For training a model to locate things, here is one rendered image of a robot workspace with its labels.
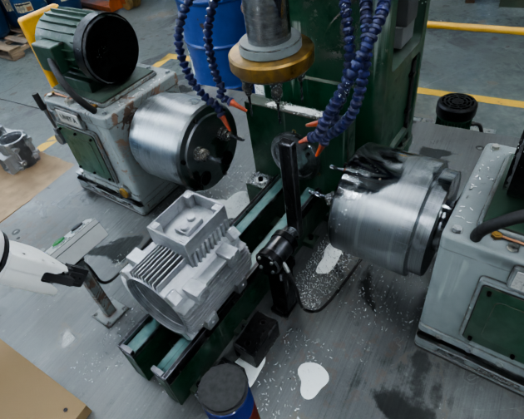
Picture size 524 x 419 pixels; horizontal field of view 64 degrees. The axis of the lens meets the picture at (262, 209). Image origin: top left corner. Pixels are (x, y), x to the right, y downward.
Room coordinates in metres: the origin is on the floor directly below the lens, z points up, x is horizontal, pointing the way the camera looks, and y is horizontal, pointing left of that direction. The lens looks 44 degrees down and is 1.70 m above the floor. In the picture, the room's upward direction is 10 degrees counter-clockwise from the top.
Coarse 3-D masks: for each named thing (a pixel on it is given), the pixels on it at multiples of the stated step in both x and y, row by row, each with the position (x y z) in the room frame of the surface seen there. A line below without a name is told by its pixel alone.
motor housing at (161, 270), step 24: (240, 240) 0.60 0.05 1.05; (144, 264) 0.53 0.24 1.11; (168, 264) 0.52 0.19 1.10; (216, 264) 0.53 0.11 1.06; (240, 264) 0.55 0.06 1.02; (144, 288) 0.56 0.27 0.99; (168, 288) 0.48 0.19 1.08; (216, 288) 0.50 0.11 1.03; (168, 312) 0.53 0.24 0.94; (192, 312) 0.45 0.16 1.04
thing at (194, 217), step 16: (192, 192) 0.67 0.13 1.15; (176, 208) 0.64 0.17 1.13; (192, 208) 0.65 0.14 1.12; (208, 208) 0.64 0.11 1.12; (224, 208) 0.61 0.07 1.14; (160, 224) 0.59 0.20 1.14; (176, 224) 0.61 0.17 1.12; (192, 224) 0.59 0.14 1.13; (208, 224) 0.57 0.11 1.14; (224, 224) 0.60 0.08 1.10; (160, 240) 0.57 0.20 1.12; (176, 240) 0.54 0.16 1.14; (192, 240) 0.54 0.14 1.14; (208, 240) 0.56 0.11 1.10; (192, 256) 0.53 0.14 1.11
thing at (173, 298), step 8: (232, 232) 0.59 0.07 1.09; (232, 240) 0.58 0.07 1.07; (128, 264) 0.55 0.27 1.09; (120, 272) 0.54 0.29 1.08; (128, 272) 0.53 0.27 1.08; (168, 296) 0.46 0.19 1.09; (176, 296) 0.46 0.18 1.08; (176, 304) 0.45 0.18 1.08; (184, 336) 0.46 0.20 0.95; (192, 336) 0.45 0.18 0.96
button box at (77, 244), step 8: (88, 224) 0.69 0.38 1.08; (96, 224) 0.70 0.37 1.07; (72, 232) 0.69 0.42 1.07; (80, 232) 0.68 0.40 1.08; (88, 232) 0.68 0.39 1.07; (96, 232) 0.69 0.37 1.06; (104, 232) 0.70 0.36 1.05; (64, 240) 0.66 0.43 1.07; (72, 240) 0.66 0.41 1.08; (80, 240) 0.66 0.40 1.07; (88, 240) 0.67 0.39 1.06; (96, 240) 0.68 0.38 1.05; (56, 248) 0.64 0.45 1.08; (64, 248) 0.64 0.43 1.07; (72, 248) 0.65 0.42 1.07; (80, 248) 0.65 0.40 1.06; (88, 248) 0.66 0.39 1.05; (56, 256) 0.62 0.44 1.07; (64, 256) 0.63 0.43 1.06; (72, 256) 0.63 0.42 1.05; (80, 256) 0.64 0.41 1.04; (64, 264) 0.61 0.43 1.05
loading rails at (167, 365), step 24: (264, 192) 0.88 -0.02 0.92; (240, 216) 0.80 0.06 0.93; (264, 216) 0.82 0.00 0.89; (312, 216) 0.81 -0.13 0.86; (264, 240) 0.71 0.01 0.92; (312, 240) 0.76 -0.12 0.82; (264, 288) 0.63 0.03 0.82; (216, 312) 0.52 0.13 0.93; (240, 312) 0.56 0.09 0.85; (144, 336) 0.49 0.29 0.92; (168, 336) 0.52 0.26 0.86; (216, 336) 0.49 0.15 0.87; (144, 360) 0.46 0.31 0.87; (168, 360) 0.43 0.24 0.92; (192, 360) 0.44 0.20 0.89; (168, 384) 0.39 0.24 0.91; (192, 384) 0.42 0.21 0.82
